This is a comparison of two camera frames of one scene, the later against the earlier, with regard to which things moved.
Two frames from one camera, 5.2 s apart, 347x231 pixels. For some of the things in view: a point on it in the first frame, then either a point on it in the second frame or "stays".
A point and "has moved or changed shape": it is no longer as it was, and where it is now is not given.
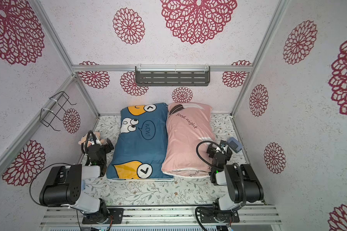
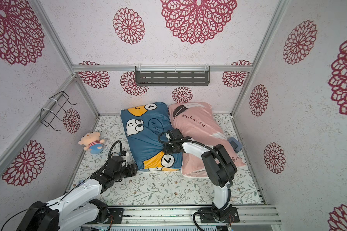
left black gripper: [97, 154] → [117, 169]
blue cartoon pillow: [141, 151] has moved or changed shape
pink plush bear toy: [91, 139] stays
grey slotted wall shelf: [168, 76] stays
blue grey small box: [234, 144] stays
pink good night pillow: [189, 128] has moved or changed shape
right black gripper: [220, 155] → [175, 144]
